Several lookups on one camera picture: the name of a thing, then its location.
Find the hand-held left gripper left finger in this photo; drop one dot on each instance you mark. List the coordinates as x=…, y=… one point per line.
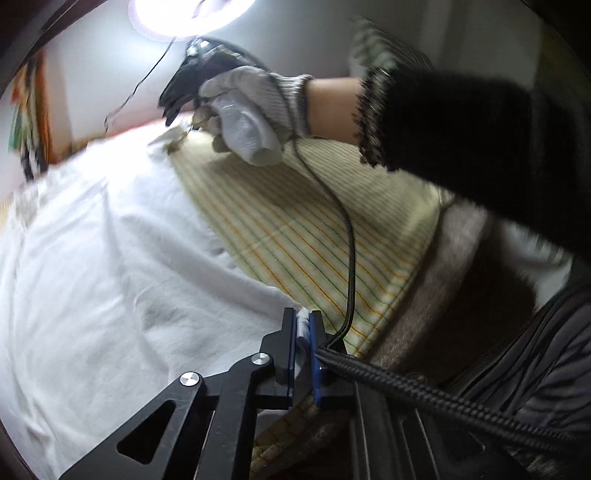
x=290, y=350

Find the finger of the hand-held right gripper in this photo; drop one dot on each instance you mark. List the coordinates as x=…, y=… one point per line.
x=171, y=113

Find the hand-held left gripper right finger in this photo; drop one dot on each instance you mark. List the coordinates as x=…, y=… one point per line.
x=316, y=332

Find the white garment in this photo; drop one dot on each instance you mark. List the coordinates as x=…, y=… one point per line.
x=115, y=258

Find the person's right forearm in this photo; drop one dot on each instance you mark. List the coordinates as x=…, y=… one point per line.
x=461, y=124

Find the person's right hand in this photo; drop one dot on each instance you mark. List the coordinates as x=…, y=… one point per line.
x=249, y=106

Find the round white lamp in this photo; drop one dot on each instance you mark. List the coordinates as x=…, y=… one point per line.
x=189, y=14

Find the yellow striped bed sheet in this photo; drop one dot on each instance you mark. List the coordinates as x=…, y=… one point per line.
x=295, y=221

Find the striped pillow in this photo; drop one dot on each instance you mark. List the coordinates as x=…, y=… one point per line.
x=383, y=46

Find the person's dark striped clothing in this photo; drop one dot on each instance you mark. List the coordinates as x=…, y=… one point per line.
x=531, y=369

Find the colourful wall hanging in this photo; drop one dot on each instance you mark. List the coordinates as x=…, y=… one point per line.
x=30, y=115

